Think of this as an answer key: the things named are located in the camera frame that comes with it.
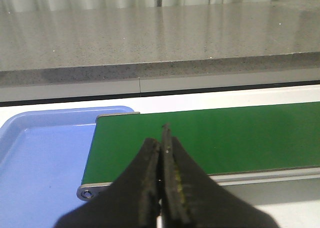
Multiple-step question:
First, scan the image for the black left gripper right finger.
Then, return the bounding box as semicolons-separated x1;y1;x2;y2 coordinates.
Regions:
161;124;278;227

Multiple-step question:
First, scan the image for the steel conveyor end bracket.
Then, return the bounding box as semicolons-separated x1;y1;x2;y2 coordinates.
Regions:
76;182;112;201

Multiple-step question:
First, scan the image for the blue plastic tray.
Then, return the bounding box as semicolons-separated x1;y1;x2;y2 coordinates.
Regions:
0;106;131;227

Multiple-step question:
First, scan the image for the aluminium conveyor side rail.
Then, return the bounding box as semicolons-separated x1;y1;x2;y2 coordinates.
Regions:
209;167;320;186

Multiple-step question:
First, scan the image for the grey stone countertop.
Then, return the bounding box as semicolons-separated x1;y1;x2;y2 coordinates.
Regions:
0;0;320;87

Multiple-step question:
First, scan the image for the green conveyor belt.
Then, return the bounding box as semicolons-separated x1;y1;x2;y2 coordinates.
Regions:
82;102;320;184

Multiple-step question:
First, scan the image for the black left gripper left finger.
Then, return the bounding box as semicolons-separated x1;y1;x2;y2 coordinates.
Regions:
55;138;160;227

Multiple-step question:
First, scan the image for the grey cabinet front panel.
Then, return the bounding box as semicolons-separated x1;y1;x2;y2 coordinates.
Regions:
0;67;320;102

